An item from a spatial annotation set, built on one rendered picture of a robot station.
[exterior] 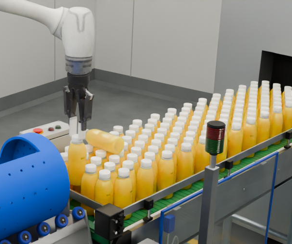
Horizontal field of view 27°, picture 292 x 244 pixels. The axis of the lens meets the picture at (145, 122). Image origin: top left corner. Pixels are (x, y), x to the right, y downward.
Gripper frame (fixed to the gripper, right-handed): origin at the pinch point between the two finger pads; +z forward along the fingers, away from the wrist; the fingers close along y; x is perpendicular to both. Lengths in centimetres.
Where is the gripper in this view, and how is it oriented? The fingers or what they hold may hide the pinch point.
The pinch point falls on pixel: (77, 129)
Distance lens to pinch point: 211.0
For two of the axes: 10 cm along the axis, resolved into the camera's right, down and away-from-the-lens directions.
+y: 7.6, 2.6, -6.0
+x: 6.5, -2.2, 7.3
